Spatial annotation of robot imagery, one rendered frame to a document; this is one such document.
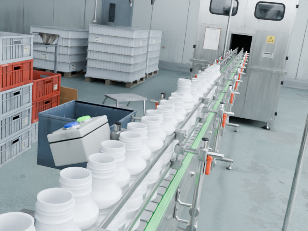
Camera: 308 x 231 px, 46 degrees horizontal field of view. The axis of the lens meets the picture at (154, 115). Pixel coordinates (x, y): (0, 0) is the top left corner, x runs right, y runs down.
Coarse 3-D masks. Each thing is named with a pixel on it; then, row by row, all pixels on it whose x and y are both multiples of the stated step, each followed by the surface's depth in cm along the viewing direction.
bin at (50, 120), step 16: (48, 112) 150; (64, 112) 164; (80, 112) 173; (96, 112) 171; (112, 112) 169; (128, 112) 167; (48, 128) 144; (112, 128) 138; (48, 144) 146; (48, 160) 147
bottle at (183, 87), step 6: (180, 78) 104; (180, 84) 102; (186, 84) 102; (180, 90) 102; (186, 90) 102; (186, 96) 101; (192, 96) 104; (186, 102) 101; (192, 102) 103; (186, 108) 102; (192, 108) 103; (186, 126) 104
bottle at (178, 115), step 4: (172, 100) 91; (176, 100) 91; (180, 100) 91; (176, 104) 91; (180, 104) 91; (176, 108) 91; (180, 108) 92; (176, 112) 91; (180, 112) 92; (176, 116) 91; (180, 116) 91; (184, 116) 93; (176, 120) 91; (180, 120) 91; (180, 124) 92; (176, 140) 92
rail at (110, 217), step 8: (200, 104) 119; (208, 104) 149; (192, 112) 103; (184, 120) 92; (192, 128) 111; (168, 144) 74; (160, 152) 68; (152, 160) 63; (168, 168) 79; (144, 176) 58; (160, 176) 73; (136, 184) 54; (128, 192) 50; (152, 192) 67; (120, 200) 48; (144, 200) 63; (120, 208) 48; (144, 208) 62; (112, 216) 45; (136, 216) 58; (104, 224) 42
